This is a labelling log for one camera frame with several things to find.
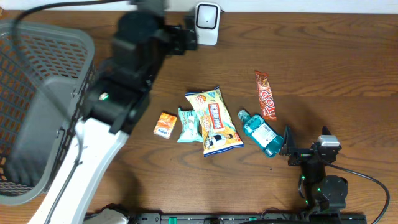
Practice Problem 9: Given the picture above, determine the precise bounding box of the small orange tissue pack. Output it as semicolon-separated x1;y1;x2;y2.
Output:
154;112;177;139

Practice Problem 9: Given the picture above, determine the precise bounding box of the grey plastic shopping basket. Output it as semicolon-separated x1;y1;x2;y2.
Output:
1;21;95;206

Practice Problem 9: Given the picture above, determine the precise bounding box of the yellow wet wipes pack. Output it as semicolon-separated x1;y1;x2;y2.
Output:
185;87;244;157

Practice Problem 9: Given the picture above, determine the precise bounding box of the white barcode scanner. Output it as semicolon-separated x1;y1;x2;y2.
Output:
194;2;221;45

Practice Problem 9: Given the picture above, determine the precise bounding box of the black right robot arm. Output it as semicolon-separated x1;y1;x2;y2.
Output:
279;126;348;221

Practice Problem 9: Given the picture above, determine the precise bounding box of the red Top chocolate bar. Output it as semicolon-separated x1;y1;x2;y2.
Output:
255;71;277;121

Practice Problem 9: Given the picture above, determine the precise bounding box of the teal mouthwash bottle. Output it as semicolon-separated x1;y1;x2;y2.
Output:
238;109;284;157

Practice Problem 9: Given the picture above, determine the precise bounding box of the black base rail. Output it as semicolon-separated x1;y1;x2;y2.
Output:
83;212;368;224

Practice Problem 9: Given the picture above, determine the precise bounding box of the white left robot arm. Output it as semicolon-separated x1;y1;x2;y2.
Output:
28;1;198;223

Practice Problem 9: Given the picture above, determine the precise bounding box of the mint green snack pouch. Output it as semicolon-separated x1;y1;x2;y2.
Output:
177;108;203;143

